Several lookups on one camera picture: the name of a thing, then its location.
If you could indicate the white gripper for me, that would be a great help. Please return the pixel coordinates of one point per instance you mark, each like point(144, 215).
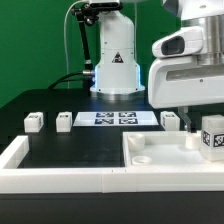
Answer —
point(177, 80)

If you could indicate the white square tabletop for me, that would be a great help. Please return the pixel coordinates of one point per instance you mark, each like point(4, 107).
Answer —
point(160, 148)

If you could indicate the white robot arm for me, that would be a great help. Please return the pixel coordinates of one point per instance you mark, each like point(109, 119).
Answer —
point(117, 73)

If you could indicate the white marker sheet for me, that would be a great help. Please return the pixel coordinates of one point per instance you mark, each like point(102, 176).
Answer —
point(117, 118)

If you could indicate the white U-shaped fence wall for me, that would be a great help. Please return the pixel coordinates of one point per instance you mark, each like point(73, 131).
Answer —
point(14, 180)

